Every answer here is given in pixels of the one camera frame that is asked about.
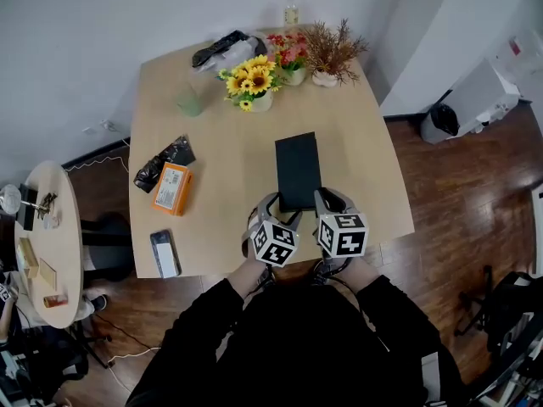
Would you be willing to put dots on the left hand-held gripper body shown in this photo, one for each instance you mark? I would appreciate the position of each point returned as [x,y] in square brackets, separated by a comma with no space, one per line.
[273,242]

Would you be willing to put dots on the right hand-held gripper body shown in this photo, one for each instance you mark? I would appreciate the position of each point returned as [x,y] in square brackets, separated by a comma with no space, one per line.
[343,235]

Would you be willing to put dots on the black rectangular box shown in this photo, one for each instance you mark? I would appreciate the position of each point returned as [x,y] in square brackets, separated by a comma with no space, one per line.
[298,172]

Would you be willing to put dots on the person's right forearm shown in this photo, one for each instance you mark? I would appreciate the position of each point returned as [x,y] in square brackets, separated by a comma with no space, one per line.
[382,299]

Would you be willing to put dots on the person's left forearm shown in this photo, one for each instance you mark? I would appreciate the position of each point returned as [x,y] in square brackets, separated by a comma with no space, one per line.
[220,308]

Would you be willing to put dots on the orange cardboard box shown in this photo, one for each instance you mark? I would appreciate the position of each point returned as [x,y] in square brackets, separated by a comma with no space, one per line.
[171,189]

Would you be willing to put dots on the white box appliance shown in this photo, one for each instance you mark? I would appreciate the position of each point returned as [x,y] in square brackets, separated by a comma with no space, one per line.
[483,96]

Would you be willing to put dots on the flat tan wooden box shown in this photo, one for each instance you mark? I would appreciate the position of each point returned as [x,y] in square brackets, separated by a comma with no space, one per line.
[48,274]

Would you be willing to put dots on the pale wooden box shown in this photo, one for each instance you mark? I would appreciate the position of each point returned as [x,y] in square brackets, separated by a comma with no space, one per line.
[27,257]

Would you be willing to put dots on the black and white phone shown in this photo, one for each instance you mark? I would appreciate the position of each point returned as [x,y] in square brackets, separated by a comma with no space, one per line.
[165,254]

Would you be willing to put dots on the person's black clothed torso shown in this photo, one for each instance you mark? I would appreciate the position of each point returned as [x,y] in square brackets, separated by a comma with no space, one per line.
[297,350]

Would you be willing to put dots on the crumpled black plastic bag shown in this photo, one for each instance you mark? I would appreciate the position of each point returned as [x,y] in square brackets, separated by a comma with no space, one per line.
[163,161]

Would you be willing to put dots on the grey bin with black liner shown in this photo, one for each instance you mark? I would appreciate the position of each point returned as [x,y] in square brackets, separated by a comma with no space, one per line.
[439,123]

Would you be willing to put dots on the green translucent cup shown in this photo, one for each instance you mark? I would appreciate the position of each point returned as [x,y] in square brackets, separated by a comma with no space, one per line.
[192,102]

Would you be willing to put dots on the sunflower bouquet in white pot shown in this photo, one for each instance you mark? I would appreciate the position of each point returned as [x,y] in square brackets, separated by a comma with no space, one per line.
[252,81]

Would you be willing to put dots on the black stool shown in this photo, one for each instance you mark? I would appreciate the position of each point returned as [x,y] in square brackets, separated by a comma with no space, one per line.
[108,246]

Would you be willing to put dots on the black office chair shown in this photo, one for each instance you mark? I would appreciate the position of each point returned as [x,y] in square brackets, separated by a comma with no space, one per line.
[505,308]

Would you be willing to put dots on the brown dried plant white pot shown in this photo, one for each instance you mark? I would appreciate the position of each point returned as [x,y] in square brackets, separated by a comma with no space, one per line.
[331,53]

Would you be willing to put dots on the red flowers in white pot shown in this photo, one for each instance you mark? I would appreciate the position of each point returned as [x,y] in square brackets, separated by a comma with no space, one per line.
[290,55]

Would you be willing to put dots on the black and clear plastic bag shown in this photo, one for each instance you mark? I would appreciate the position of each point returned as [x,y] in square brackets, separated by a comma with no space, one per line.
[225,49]

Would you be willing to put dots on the round wooden side table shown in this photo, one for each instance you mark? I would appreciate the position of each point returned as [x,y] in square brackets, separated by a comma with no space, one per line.
[63,248]

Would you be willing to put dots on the clear plastic drink bottle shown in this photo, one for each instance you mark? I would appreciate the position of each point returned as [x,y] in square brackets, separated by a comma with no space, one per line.
[291,13]

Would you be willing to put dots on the bunch of keys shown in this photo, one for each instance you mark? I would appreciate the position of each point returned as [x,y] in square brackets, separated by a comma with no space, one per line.
[46,204]

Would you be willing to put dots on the small black case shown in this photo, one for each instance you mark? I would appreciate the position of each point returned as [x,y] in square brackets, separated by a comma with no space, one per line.
[28,208]

